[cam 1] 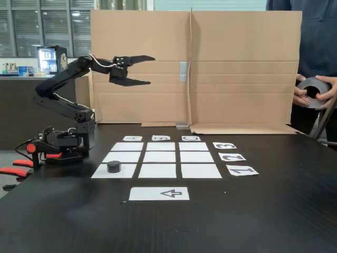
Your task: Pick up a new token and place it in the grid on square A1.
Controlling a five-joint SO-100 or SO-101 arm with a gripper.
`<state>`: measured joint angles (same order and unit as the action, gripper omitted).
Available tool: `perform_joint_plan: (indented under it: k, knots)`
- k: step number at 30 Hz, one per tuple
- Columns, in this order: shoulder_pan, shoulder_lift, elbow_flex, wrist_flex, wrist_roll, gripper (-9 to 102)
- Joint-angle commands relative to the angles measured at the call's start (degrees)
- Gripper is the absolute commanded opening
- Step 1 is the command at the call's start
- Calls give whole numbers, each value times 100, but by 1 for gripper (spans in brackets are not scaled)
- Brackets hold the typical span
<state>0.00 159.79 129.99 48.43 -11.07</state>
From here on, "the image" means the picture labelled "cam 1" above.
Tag standing person's left hand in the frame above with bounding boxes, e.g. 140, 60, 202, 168
314, 75, 337, 111

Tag brown cardboard box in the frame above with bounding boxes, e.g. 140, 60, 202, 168
89, 7, 303, 135

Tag paper label number 1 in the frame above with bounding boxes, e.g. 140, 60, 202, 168
225, 166, 260, 177

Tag black hollow cylinder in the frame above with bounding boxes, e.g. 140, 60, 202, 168
299, 76, 334, 110

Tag white arrow paper sheet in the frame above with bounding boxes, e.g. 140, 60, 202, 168
128, 187, 190, 201

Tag paper label number 2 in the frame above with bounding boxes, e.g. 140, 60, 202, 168
218, 152, 247, 162

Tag white paper grid square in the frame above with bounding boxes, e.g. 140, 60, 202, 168
181, 163, 223, 179
91, 163, 137, 179
138, 163, 177, 179
146, 142, 176, 151
143, 151, 176, 163
179, 142, 210, 151
110, 142, 144, 152
180, 151, 215, 163
102, 151, 142, 163

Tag standing person's right hand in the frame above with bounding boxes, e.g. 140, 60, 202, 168
292, 73, 314, 108

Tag black power cable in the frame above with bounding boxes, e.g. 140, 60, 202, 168
15, 137, 43, 159

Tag black red bar clamp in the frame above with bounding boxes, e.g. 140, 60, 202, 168
26, 139, 64, 171
0, 159, 35, 191

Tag dark partition counter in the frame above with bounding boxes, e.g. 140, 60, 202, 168
0, 74, 92, 151

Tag standing person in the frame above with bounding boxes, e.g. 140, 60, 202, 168
265, 0, 337, 151

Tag red white servo wire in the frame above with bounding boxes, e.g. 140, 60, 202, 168
88, 53, 118, 68

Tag brown slanted rod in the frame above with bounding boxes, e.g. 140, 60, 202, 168
308, 91, 337, 146

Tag black mini fridge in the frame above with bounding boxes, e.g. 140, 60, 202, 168
36, 45, 68, 75

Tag black round token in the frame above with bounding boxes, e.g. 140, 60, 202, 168
106, 161, 122, 174

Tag paper label number 3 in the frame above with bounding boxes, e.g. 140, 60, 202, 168
212, 142, 237, 150

